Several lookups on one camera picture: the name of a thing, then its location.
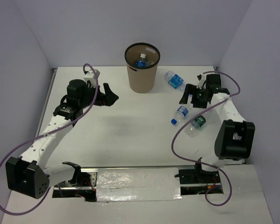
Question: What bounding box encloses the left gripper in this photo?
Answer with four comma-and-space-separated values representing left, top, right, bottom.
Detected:
79, 82, 119, 109

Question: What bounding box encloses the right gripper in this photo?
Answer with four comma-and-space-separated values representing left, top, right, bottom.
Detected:
179, 84, 209, 109

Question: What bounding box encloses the small bottle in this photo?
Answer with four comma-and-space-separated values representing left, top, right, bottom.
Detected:
171, 104, 193, 126

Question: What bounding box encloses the green label bottle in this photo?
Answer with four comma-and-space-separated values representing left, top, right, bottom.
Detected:
185, 115, 206, 138

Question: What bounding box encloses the clear bottle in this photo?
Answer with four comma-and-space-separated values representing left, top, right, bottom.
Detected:
145, 60, 154, 67

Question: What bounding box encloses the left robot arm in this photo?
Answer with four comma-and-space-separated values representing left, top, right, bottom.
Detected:
5, 79, 119, 199

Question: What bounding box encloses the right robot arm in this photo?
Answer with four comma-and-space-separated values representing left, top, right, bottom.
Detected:
179, 71, 255, 182

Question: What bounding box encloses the bottle near bin, blue label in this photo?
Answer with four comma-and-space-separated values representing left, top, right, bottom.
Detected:
164, 70, 186, 94

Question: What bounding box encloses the brown paper bin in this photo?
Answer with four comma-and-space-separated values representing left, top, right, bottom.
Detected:
124, 42, 161, 93

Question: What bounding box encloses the silver foil tape sheet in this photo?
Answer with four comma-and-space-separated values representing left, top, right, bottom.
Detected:
96, 168, 182, 202

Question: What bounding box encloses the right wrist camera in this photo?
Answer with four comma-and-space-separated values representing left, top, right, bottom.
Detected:
196, 73, 207, 90

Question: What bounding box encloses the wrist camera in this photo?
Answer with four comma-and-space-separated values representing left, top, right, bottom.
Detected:
83, 70, 97, 87
196, 73, 207, 90

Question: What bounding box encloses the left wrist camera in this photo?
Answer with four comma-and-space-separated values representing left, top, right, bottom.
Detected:
83, 70, 97, 87

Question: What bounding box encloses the aluminium rail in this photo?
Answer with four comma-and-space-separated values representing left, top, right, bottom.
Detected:
81, 164, 194, 170

